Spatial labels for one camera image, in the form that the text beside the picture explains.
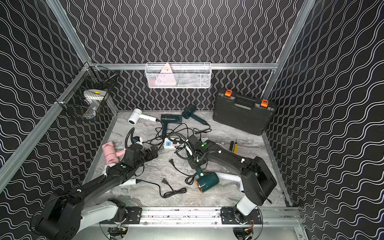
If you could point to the black plastic tool case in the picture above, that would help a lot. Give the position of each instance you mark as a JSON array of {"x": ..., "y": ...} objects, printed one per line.
[{"x": 251, "y": 115}]

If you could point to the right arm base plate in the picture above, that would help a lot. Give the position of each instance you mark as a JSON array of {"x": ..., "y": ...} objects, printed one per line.
[{"x": 232, "y": 216}]

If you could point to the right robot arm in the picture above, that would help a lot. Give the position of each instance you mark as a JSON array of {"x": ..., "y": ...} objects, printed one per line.
[{"x": 256, "y": 178}]

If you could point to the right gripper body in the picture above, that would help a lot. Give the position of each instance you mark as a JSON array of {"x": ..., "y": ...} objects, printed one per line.
[{"x": 193, "y": 160}]

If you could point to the pink triangular item in basket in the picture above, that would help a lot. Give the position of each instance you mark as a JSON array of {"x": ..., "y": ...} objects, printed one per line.
[{"x": 166, "y": 77}]

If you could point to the pink hair dryer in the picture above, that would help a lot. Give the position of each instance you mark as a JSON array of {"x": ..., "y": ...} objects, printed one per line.
[{"x": 111, "y": 155}]

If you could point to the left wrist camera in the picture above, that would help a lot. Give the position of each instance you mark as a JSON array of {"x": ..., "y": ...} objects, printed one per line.
[{"x": 136, "y": 140}]

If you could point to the white multicolour power strip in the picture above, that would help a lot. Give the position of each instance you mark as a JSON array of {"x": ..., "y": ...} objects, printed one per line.
[{"x": 177, "y": 143}]

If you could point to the black wire mesh basket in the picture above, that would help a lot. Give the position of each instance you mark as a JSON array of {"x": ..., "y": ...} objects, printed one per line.
[{"x": 95, "y": 77}]

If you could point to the silver dryer in black basket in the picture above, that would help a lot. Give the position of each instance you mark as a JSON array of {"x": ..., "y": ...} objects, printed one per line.
[{"x": 94, "y": 99}]

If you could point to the white wire wall basket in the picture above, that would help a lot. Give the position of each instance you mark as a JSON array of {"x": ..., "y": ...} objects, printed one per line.
[{"x": 187, "y": 75}]

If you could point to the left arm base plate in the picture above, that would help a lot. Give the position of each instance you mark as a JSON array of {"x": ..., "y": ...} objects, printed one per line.
[{"x": 130, "y": 215}]

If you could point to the yellow handled screwdriver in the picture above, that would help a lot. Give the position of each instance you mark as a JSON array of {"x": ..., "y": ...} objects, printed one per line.
[{"x": 235, "y": 148}]

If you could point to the white dryer at back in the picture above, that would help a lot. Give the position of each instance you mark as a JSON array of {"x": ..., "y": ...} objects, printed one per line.
[{"x": 137, "y": 114}]

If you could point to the black handled screwdriver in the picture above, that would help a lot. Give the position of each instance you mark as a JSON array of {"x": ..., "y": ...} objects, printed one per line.
[{"x": 232, "y": 143}]

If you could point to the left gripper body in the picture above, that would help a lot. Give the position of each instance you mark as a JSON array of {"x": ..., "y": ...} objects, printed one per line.
[{"x": 150, "y": 154}]

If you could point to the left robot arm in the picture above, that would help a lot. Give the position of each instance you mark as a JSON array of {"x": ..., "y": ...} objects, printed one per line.
[{"x": 61, "y": 219}]

